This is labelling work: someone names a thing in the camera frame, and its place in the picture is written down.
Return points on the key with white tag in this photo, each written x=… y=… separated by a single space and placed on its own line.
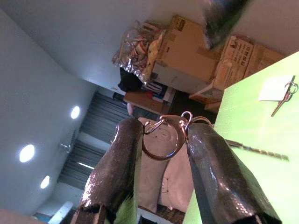
x=275 y=89

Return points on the round ceiling light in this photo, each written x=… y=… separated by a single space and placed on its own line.
x=44 y=182
x=26 y=153
x=75 y=112

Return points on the dark grey window blinds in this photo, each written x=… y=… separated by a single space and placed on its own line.
x=98 y=116

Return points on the large brown cardboard box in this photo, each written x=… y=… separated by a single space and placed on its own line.
x=184 y=56

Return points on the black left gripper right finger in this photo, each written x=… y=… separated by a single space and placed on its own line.
x=217 y=168

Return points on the black cloth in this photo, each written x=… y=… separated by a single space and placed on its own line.
x=129 y=81

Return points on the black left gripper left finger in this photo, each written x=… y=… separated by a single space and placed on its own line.
x=116 y=163

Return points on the printed white cardboard box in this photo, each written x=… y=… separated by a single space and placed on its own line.
x=240 y=58

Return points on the white pillow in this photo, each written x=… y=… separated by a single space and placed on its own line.
x=161 y=184

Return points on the wooden shelf board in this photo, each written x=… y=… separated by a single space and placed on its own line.
x=144 y=101

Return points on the green panel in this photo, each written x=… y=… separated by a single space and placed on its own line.
x=257 y=130

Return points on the small flat cardboard box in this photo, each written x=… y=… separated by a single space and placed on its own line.
x=206 y=94

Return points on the dark blurred object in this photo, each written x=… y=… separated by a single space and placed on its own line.
x=219 y=21

